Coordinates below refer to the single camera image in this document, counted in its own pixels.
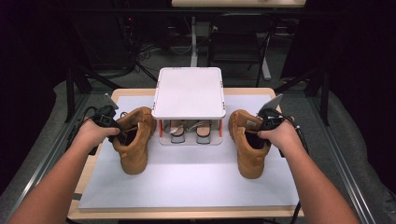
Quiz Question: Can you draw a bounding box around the white two-tier shoe rack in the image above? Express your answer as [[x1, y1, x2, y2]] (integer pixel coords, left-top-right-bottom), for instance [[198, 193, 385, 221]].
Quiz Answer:
[[150, 66, 227, 147]]

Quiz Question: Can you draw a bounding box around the grey metal floor rail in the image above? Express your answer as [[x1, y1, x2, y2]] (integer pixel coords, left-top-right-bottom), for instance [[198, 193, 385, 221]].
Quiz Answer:
[[3, 92, 90, 224], [306, 92, 379, 224]]

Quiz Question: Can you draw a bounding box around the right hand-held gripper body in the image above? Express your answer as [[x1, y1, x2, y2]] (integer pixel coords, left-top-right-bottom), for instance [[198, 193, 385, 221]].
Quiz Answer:
[[256, 93, 284, 131]]

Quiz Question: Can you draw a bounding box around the black chair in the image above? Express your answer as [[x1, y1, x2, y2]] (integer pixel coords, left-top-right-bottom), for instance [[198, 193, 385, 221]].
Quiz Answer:
[[207, 12, 278, 88]]

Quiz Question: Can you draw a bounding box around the tan suede boot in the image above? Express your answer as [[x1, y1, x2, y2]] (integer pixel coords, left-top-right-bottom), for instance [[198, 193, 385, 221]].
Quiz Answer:
[[111, 106, 157, 175], [228, 108, 273, 180]]

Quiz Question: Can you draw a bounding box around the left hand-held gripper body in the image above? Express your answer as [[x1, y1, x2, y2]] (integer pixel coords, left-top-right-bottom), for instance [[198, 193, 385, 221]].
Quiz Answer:
[[92, 92, 120, 129]]

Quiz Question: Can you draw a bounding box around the left hand-held gripper cable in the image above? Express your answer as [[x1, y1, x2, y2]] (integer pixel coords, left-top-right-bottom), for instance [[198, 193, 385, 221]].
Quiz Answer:
[[65, 105, 101, 156]]

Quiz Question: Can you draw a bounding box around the black metal stand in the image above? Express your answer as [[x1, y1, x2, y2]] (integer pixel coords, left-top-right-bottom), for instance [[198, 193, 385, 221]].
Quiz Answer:
[[274, 66, 331, 127], [64, 64, 122, 123]]

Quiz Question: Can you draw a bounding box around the bundle of floor cables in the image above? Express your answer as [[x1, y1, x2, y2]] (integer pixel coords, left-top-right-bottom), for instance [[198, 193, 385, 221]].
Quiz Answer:
[[134, 41, 194, 64]]

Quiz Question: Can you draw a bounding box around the person's left hand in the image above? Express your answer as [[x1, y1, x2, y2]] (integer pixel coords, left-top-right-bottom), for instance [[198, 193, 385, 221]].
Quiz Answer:
[[73, 119, 120, 152]]

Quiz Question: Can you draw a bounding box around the black heeled sandal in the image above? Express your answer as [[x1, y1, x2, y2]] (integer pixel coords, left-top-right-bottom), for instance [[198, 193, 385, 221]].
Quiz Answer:
[[163, 119, 188, 145], [186, 119, 215, 145]]

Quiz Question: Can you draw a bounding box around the white table mat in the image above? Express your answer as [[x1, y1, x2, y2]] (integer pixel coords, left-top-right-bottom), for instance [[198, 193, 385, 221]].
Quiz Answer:
[[78, 93, 301, 209]]

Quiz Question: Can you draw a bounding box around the person's right hand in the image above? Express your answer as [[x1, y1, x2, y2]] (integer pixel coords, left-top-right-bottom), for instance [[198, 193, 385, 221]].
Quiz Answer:
[[257, 117, 302, 154]]

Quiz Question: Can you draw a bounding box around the white-legged desk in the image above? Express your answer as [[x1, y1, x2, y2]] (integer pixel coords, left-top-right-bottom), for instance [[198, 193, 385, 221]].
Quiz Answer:
[[171, 0, 307, 81]]

